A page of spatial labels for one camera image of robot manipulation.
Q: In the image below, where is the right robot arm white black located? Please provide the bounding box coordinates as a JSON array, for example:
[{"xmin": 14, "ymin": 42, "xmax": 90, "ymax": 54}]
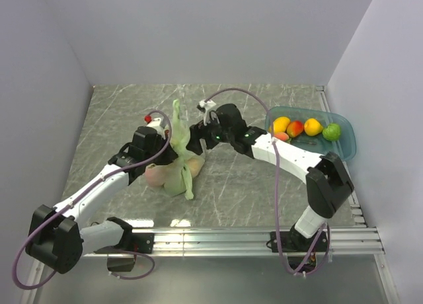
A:
[{"xmin": 187, "ymin": 100, "xmax": 354, "ymax": 251}]

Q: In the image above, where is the green printed plastic bag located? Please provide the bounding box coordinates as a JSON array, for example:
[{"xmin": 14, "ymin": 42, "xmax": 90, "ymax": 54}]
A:
[{"xmin": 152, "ymin": 99, "xmax": 204, "ymax": 200}]

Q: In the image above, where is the pink peach with leaf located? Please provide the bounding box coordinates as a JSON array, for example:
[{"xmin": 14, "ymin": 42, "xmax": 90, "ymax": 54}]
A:
[{"xmin": 274, "ymin": 132, "xmax": 291, "ymax": 143}]

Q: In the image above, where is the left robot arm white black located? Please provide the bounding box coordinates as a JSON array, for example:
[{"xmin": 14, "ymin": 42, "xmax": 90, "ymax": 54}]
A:
[{"xmin": 24, "ymin": 125, "xmax": 177, "ymax": 274}]

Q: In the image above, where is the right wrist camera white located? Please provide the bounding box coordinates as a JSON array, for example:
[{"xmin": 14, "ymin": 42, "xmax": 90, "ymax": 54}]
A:
[{"xmin": 197, "ymin": 99, "xmax": 216, "ymax": 126}]

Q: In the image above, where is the orange fruit in bag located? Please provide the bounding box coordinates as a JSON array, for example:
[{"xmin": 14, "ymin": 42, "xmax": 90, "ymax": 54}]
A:
[{"xmin": 186, "ymin": 157, "xmax": 205, "ymax": 178}]

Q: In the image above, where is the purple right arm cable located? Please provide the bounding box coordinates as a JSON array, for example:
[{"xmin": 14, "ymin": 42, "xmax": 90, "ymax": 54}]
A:
[{"xmin": 204, "ymin": 87, "xmax": 331, "ymax": 278}]

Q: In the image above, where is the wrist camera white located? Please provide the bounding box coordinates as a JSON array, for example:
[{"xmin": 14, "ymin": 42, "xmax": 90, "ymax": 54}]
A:
[
  {"xmin": 197, "ymin": 99, "xmax": 216, "ymax": 126},
  {"xmin": 144, "ymin": 115, "xmax": 169, "ymax": 138}
]

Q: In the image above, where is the black box under rail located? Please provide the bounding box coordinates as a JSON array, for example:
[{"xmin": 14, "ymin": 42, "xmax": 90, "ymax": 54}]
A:
[{"xmin": 106, "ymin": 254, "xmax": 136, "ymax": 273}]

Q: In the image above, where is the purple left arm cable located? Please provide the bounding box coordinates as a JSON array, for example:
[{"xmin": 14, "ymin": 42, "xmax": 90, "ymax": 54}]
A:
[{"xmin": 11, "ymin": 109, "xmax": 173, "ymax": 289}]

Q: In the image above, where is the teal transparent plastic tray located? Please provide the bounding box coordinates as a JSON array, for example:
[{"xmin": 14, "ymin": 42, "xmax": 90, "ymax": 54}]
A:
[{"xmin": 265, "ymin": 106, "xmax": 356, "ymax": 161}]

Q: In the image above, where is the red yellow mango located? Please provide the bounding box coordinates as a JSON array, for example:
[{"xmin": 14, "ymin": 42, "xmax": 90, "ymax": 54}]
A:
[{"xmin": 286, "ymin": 120, "xmax": 304, "ymax": 138}]

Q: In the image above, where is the green custard apple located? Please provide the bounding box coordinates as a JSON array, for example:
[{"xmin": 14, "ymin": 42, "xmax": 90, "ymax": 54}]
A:
[{"xmin": 322, "ymin": 123, "xmax": 342, "ymax": 141}]

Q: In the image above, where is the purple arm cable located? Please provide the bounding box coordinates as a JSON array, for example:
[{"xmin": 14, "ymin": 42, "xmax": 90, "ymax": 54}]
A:
[
  {"xmin": 11, "ymin": 109, "xmax": 173, "ymax": 289},
  {"xmin": 204, "ymin": 87, "xmax": 331, "ymax": 278}
]

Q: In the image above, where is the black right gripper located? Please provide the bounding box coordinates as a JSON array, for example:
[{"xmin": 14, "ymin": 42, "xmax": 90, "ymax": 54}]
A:
[{"xmin": 185, "ymin": 112, "xmax": 233, "ymax": 156}]

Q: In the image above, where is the yellow lemon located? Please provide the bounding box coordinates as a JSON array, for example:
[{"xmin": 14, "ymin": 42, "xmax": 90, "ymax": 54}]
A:
[{"xmin": 304, "ymin": 118, "xmax": 324, "ymax": 136}]

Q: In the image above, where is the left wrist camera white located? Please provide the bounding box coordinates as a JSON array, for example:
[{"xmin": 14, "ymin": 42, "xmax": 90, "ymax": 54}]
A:
[{"xmin": 144, "ymin": 115, "xmax": 169, "ymax": 138}]

